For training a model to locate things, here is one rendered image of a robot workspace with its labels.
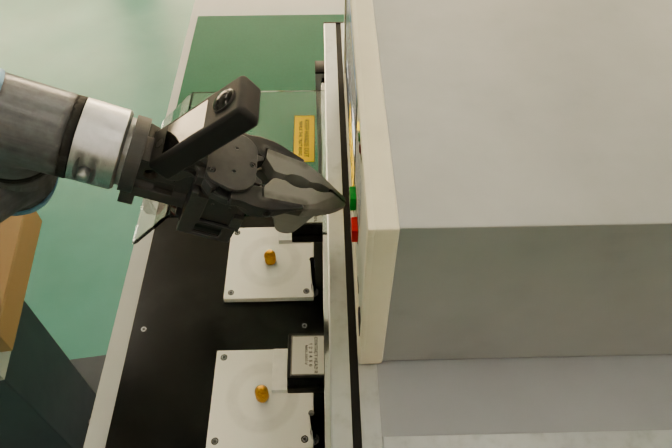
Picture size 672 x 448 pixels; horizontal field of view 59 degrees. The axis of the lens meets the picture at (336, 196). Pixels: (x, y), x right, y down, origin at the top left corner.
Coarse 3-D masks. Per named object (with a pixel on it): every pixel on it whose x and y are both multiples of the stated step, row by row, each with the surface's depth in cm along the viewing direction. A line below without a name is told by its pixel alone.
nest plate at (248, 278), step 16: (240, 240) 106; (256, 240) 106; (272, 240) 106; (240, 256) 103; (256, 256) 103; (288, 256) 103; (304, 256) 103; (240, 272) 101; (256, 272) 101; (272, 272) 101; (288, 272) 101; (304, 272) 101; (224, 288) 99; (240, 288) 99; (256, 288) 99; (272, 288) 99; (288, 288) 99; (304, 288) 99
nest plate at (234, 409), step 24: (216, 360) 91; (240, 360) 91; (264, 360) 91; (216, 384) 88; (240, 384) 88; (264, 384) 88; (216, 408) 86; (240, 408) 86; (264, 408) 86; (288, 408) 86; (312, 408) 86; (216, 432) 83; (240, 432) 83; (264, 432) 83; (288, 432) 83
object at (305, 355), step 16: (288, 336) 79; (304, 336) 79; (320, 336) 79; (288, 352) 77; (304, 352) 77; (320, 352) 77; (272, 368) 80; (288, 368) 76; (304, 368) 76; (320, 368) 76; (272, 384) 79; (288, 384) 76; (304, 384) 76; (320, 384) 76
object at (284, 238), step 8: (320, 216) 91; (304, 224) 90; (312, 224) 90; (320, 224) 90; (280, 232) 94; (296, 232) 92; (304, 232) 92; (312, 232) 92; (320, 232) 92; (280, 240) 93; (288, 240) 93; (296, 240) 93; (304, 240) 93; (312, 240) 93; (320, 240) 93
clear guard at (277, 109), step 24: (192, 96) 88; (264, 96) 88; (288, 96) 88; (312, 96) 88; (168, 120) 91; (264, 120) 84; (288, 120) 84; (288, 144) 81; (144, 216) 78; (168, 216) 73
